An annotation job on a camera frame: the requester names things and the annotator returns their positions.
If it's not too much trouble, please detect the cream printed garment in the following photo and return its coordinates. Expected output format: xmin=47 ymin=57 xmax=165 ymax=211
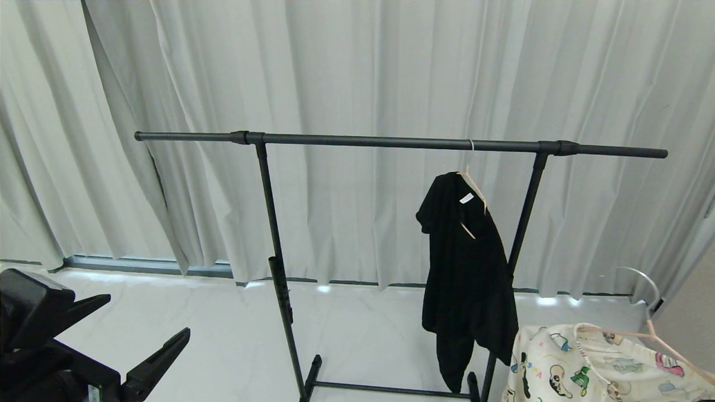
xmin=503 ymin=323 xmax=715 ymax=402

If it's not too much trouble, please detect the pink clothes hanger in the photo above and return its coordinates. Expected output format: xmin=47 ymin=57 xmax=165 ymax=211
xmin=575 ymin=267 xmax=715 ymax=387
xmin=457 ymin=140 xmax=488 ymax=240

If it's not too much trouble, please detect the white curtain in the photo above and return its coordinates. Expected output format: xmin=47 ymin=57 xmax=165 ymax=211
xmin=84 ymin=0 xmax=715 ymax=299
xmin=0 ymin=0 xmax=188 ymax=271

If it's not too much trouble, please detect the black clothes rack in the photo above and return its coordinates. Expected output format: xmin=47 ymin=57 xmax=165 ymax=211
xmin=134 ymin=131 xmax=668 ymax=402

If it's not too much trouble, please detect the black garment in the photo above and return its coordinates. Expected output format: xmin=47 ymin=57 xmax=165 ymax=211
xmin=416 ymin=172 xmax=519 ymax=393

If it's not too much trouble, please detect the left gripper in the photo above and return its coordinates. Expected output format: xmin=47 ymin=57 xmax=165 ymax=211
xmin=0 ymin=294 xmax=190 ymax=402

